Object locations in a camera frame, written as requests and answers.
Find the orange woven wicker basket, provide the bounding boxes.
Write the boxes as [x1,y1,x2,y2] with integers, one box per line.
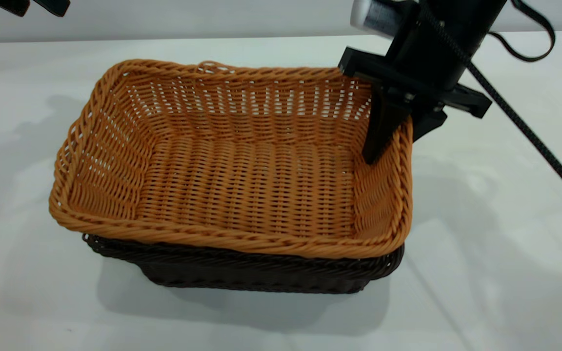
[48,58,414,260]

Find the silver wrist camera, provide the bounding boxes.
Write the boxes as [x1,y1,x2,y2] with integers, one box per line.
[350,0,411,39]

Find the thin black looped cable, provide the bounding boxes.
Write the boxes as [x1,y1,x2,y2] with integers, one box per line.
[488,0,556,63]

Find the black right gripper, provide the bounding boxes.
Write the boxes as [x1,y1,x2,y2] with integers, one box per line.
[338,0,506,164]

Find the black woven wicker basket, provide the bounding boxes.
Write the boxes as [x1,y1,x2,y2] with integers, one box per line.
[82,233,405,294]

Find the black braided cable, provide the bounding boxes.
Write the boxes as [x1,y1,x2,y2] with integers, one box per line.
[418,2,562,215]

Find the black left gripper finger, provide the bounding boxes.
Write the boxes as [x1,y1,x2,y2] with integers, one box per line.
[0,0,30,17]
[32,0,71,17]

